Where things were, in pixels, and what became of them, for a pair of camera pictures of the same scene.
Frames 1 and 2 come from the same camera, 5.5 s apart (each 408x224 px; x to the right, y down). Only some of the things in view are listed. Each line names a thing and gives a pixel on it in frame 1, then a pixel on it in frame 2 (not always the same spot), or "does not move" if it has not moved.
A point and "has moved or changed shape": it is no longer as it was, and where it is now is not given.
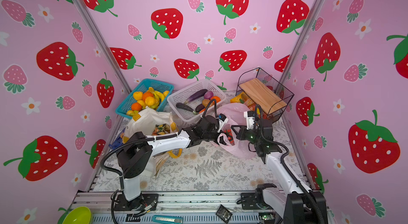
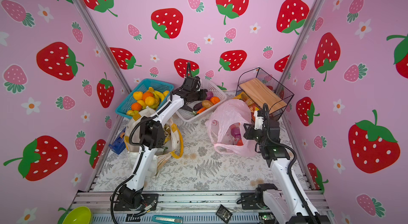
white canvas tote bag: (150, 122) does not move
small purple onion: (208, 95) does not move
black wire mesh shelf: (264, 92) does not move
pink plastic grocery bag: (235, 113) has moved or changed shape
